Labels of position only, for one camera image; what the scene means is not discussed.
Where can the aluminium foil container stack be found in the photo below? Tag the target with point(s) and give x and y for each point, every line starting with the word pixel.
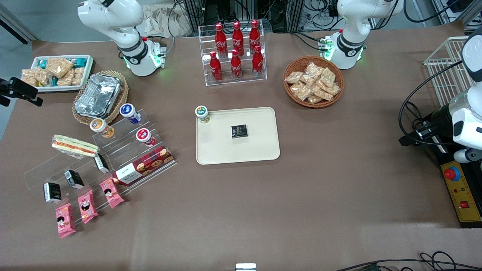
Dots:
pixel 98 96

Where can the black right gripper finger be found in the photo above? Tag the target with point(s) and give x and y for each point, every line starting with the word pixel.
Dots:
pixel 3 101
pixel 26 92

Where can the rice cracker packet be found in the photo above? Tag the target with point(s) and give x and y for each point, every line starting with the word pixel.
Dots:
pixel 59 66
pixel 43 78
pixel 29 78
pixel 78 76
pixel 65 79

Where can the orange lid cup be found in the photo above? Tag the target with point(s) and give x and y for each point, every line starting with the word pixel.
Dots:
pixel 100 126

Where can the pink snack packet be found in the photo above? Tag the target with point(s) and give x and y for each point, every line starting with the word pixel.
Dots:
pixel 111 192
pixel 65 221
pixel 87 207

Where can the yellow emergency stop control box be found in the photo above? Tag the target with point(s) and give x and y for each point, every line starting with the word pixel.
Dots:
pixel 465 195

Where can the small black snack box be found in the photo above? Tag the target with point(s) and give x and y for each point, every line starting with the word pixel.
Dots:
pixel 101 163
pixel 74 179
pixel 239 131
pixel 52 192

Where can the round brown wicker basket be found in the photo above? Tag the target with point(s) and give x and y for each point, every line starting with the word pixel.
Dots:
pixel 301 64

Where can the red lid cup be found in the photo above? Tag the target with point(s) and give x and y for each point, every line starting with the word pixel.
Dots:
pixel 144 136

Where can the red cola bottle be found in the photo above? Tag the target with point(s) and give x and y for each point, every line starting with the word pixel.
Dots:
pixel 258 64
pixel 220 41
pixel 254 35
pixel 236 67
pixel 215 69
pixel 237 37

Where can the small grey device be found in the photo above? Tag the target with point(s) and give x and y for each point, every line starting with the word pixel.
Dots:
pixel 245 267

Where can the clear acrylic bottle rack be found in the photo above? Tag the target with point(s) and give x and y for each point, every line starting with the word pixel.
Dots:
pixel 246 81

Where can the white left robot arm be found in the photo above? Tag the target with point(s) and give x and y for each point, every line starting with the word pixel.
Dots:
pixel 354 22

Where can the clear acrylic stepped stand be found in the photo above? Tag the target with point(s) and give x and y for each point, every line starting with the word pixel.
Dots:
pixel 124 150

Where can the green lid cup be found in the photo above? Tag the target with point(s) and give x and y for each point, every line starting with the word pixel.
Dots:
pixel 202 113

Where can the sandwich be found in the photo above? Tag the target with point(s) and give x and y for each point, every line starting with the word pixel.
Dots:
pixel 75 146

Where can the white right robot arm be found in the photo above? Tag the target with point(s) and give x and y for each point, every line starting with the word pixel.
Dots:
pixel 113 19

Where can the flat wicker basket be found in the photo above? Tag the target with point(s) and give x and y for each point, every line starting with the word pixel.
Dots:
pixel 119 103

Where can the beige plastic tray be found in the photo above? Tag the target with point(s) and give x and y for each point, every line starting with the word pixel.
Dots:
pixel 241 150

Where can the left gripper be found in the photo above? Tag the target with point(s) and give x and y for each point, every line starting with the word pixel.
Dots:
pixel 439 119

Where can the red tartan cookie box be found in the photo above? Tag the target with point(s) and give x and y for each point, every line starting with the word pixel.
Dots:
pixel 145 165

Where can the white rectangular snack tray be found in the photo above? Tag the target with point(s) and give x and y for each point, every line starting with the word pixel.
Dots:
pixel 88 73

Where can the clear wrapped cracker packet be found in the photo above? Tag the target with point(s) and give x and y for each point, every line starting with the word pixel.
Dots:
pixel 328 76
pixel 323 94
pixel 314 99
pixel 300 91
pixel 293 77
pixel 314 69
pixel 333 89
pixel 308 79

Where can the aluminium frame rack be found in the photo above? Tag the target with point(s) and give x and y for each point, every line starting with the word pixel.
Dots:
pixel 286 15

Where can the dark metal bar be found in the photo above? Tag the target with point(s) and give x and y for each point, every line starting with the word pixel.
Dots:
pixel 13 24

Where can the teal snack packet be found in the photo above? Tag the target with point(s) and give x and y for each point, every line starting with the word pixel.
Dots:
pixel 41 64
pixel 80 62
pixel 54 81

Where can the brown table cover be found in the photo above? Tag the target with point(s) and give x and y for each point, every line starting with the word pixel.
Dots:
pixel 301 210

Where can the blue lid cup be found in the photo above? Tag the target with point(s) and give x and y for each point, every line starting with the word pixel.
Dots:
pixel 129 112

